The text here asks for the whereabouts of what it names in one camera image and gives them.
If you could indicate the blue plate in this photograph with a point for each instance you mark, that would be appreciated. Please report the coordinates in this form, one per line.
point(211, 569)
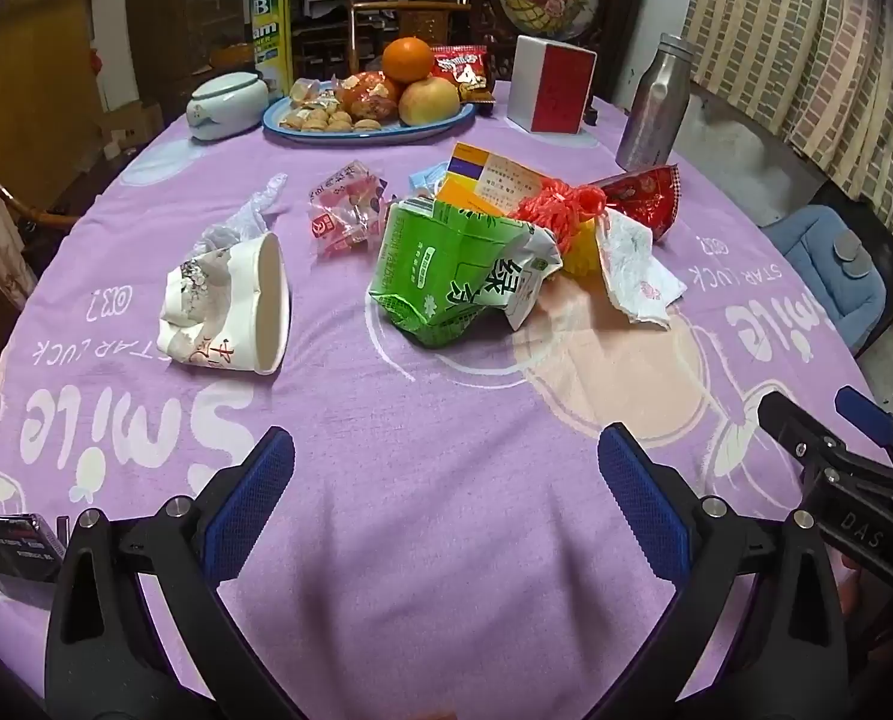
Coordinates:
point(386, 133)

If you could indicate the small plastic jelly cup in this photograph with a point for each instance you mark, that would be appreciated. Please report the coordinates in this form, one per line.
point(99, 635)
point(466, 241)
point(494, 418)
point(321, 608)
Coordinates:
point(307, 90)

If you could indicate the wooden armchair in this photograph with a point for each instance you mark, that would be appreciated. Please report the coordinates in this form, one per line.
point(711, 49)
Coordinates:
point(11, 199)

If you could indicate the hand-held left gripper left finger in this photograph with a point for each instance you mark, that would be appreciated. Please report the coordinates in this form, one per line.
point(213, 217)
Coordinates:
point(251, 495)

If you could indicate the green drink carton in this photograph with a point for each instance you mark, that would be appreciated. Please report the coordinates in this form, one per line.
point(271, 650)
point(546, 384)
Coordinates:
point(424, 270)

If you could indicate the yellow mesh pouch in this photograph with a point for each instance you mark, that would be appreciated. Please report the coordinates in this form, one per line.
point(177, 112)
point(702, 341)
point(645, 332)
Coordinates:
point(582, 251)

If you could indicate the pink clear snack wrapper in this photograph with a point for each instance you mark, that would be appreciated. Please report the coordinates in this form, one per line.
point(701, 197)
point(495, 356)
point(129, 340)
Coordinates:
point(345, 210)

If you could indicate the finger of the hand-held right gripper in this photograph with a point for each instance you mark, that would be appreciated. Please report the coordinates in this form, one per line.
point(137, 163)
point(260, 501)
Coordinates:
point(798, 427)
point(870, 412)

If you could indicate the apple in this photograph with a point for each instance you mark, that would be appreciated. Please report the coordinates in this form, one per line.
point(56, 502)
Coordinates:
point(427, 101)

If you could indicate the orange and yellow cardboard box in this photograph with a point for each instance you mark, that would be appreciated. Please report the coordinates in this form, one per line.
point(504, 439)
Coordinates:
point(491, 180)

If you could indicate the red foil snack bag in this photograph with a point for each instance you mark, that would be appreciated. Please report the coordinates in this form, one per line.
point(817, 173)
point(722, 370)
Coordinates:
point(641, 199)

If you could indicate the wooden chair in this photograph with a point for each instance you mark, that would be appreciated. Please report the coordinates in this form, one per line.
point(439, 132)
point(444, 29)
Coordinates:
point(416, 15)

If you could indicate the silver metal bottle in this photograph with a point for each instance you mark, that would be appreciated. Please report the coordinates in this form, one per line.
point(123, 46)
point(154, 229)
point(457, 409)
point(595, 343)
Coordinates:
point(652, 112)

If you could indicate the red net bag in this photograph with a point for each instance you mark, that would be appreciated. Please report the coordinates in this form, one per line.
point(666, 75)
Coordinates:
point(559, 206)

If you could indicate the red snack packet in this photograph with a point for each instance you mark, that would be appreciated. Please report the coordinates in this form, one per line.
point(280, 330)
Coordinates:
point(461, 64)

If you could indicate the white ceramic teapot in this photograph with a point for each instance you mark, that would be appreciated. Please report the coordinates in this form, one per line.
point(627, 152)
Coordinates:
point(225, 105)

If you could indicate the brown snack packet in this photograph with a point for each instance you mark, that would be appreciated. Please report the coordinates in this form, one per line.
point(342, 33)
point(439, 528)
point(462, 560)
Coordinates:
point(478, 92)

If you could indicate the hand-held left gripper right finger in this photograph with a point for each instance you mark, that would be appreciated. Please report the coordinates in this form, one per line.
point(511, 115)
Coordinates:
point(641, 502)

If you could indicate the red and white box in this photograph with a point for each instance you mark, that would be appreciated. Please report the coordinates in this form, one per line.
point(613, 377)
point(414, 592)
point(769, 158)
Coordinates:
point(559, 90)

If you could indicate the crushed white paper cup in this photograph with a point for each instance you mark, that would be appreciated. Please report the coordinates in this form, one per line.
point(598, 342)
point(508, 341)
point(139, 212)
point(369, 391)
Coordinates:
point(221, 307)

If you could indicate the light blue wrapper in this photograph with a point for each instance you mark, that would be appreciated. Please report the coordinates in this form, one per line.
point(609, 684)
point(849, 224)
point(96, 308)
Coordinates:
point(425, 178)

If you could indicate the red wrapped pastry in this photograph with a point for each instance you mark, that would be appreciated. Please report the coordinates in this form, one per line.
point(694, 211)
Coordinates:
point(367, 94)

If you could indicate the orange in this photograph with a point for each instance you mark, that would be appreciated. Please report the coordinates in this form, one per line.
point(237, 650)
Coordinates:
point(407, 60)

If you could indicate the clear plastic bag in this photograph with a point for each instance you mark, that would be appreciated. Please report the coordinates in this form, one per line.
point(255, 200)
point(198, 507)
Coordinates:
point(255, 210)

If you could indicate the black rectangular device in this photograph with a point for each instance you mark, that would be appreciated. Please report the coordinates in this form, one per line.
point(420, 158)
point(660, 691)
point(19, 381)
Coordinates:
point(11, 547)

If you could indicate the checked curtain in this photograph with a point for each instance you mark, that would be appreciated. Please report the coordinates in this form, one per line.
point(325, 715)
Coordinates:
point(806, 52)

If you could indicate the yellow and green box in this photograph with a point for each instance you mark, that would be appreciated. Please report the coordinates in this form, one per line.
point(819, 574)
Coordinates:
point(270, 22)

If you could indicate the pile of walnut cookies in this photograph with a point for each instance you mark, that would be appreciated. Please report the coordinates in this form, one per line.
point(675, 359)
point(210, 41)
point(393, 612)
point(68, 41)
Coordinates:
point(326, 120)

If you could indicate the crumpled white tissue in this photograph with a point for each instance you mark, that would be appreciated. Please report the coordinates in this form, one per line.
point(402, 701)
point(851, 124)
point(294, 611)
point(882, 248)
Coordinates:
point(633, 277)

